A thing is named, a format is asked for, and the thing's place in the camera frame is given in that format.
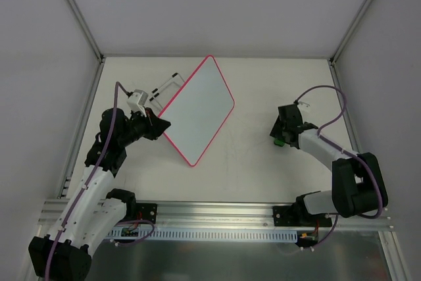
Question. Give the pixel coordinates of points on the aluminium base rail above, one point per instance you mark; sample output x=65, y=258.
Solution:
x=177, y=214

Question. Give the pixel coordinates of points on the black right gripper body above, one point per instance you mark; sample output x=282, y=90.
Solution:
x=284, y=133

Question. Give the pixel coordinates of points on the black wire whiteboard stand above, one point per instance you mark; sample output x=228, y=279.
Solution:
x=161, y=95

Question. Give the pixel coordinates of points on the green bone-shaped eraser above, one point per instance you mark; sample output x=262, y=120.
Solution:
x=279, y=142

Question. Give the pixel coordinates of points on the aluminium corner post left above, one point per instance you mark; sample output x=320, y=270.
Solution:
x=80, y=20

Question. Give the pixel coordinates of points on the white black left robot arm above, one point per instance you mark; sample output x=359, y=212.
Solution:
x=67, y=250

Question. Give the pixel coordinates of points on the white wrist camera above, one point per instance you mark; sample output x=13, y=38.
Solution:
x=136, y=101
x=303, y=107

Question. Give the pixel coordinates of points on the aluminium right side rail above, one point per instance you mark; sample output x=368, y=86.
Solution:
x=354, y=140

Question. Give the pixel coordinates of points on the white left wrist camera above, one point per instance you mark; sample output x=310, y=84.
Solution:
x=136, y=101

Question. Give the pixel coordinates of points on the pink framed whiteboard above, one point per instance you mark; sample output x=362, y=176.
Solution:
x=198, y=110

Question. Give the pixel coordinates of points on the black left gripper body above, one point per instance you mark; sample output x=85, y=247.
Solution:
x=150, y=126

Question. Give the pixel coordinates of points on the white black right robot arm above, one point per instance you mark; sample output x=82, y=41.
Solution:
x=358, y=187

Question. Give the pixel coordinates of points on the white slotted cable duct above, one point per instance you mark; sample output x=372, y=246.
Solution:
x=222, y=235

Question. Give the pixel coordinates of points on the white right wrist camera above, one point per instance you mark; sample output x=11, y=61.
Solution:
x=303, y=107

